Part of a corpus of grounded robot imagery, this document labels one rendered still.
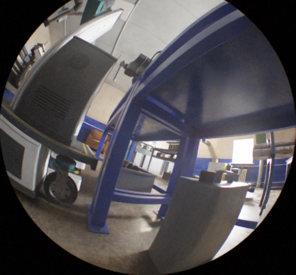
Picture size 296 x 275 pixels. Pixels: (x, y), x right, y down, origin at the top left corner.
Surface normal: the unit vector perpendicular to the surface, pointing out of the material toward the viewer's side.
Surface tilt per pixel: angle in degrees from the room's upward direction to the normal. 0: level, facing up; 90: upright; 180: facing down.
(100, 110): 90
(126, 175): 90
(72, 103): 90
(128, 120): 90
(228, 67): 180
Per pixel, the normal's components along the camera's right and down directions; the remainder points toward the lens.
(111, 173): 0.49, -0.13
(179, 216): -0.91, -0.36
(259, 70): -0.29, 0.91
